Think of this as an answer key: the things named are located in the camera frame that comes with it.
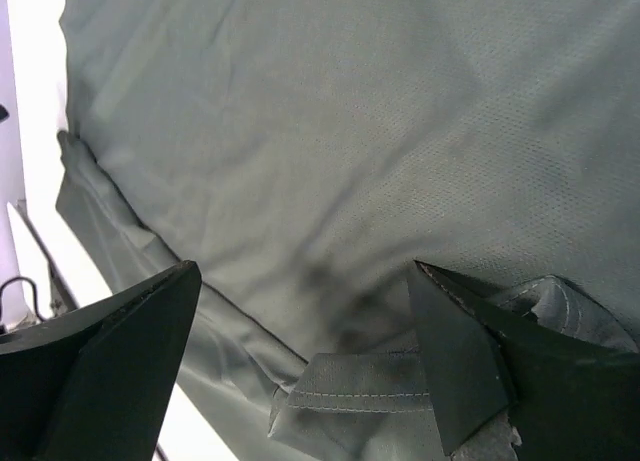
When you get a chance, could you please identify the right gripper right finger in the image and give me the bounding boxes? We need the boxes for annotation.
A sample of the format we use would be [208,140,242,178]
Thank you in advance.
[408,263,639,460]

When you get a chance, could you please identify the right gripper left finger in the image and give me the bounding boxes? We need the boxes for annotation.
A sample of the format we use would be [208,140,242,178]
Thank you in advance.
[1,261,201,461]

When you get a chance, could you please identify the dark grey t-shirt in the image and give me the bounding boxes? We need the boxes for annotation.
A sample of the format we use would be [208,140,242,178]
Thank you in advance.
[58,0,639,460]

